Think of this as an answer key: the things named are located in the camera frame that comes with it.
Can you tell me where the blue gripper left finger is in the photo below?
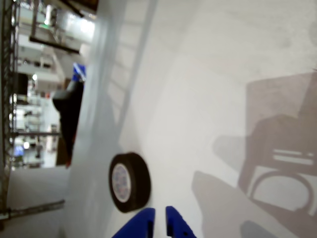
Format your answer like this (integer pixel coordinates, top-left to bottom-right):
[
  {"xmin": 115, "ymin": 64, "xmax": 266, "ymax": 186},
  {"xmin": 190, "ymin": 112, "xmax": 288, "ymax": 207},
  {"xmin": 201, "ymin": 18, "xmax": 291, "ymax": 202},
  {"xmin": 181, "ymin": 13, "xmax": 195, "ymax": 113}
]
[{"xmin": 111, "ymin": 207, "xmax": 156, "ymax": 238}]

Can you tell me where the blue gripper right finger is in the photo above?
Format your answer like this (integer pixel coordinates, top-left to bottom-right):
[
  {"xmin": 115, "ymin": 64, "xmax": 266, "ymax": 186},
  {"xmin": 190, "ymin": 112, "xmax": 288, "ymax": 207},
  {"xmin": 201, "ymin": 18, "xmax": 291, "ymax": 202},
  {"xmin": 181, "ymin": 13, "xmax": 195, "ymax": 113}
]
[{"xmin": 165, "ymin": 205, "xmax": 197, "ymax": 238}]

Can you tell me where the black tape roll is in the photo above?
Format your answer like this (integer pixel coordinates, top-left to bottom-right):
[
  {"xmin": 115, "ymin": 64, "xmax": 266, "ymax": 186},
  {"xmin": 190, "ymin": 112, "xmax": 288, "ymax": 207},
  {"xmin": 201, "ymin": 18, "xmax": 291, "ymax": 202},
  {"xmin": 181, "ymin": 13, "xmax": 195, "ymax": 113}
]
[{"xmin": 108, "ymin": 152, "xmax": 152, "ymax": 214}]

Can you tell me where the black chair-like object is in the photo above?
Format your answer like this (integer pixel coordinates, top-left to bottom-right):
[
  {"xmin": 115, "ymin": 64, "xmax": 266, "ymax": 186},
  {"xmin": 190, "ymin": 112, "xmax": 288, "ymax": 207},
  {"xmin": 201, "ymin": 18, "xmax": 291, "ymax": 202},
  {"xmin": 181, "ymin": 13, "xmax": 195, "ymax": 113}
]
[{"xmin": 52, "ymin": 81, "xmax": 84, "ymax": 167}]

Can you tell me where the small blue object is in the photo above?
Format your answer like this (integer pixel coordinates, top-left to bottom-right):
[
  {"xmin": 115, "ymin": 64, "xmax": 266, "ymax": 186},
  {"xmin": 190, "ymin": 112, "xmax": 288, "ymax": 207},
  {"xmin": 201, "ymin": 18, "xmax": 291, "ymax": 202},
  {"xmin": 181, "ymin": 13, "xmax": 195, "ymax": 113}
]
[{"xmin": 71, "ymin": 63, "xmax": 87, "ymax": 82}]

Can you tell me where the grey metal rail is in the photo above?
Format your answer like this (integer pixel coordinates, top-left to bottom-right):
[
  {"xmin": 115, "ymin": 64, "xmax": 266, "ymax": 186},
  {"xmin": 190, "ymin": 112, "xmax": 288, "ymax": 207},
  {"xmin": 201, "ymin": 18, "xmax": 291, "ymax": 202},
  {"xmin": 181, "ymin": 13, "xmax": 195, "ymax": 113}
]
[{"xmin": 0, "ymin": 199, "xmax": 65, "ymax": 220}]

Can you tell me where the metal truss frame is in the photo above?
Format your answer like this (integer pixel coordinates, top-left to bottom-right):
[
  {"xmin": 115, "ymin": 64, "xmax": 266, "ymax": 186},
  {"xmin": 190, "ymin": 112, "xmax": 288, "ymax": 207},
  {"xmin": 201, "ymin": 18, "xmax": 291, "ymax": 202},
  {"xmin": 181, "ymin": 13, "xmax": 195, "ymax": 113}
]
[{"xmin": 0, "ymin": 0, "xmax": 20, "ymax": 219}]

